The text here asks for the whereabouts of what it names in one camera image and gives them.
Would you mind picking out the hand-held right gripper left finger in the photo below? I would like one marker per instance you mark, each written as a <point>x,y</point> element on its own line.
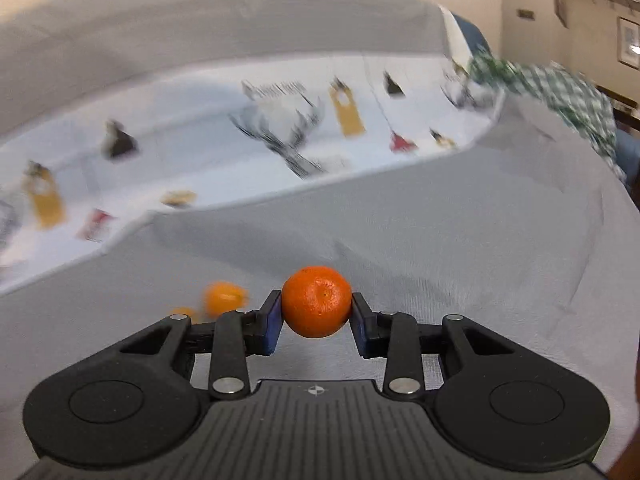
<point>272,324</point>

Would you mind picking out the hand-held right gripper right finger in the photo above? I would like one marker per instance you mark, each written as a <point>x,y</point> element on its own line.
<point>359,324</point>

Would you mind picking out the orange mandarin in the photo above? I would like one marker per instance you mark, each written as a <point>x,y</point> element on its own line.
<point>316,302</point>

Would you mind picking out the deer and lamp printed cloth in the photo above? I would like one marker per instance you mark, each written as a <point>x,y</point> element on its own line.
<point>200,125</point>

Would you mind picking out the green plaid shirt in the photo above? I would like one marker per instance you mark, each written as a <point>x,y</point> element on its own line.
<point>555,92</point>

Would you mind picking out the blue pillow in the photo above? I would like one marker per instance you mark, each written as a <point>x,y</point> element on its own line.
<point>472,35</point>

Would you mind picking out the wall switch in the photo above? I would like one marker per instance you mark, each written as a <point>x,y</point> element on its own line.
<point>525,14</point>

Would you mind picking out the framed wall picture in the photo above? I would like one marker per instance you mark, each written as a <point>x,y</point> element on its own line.
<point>629,42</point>

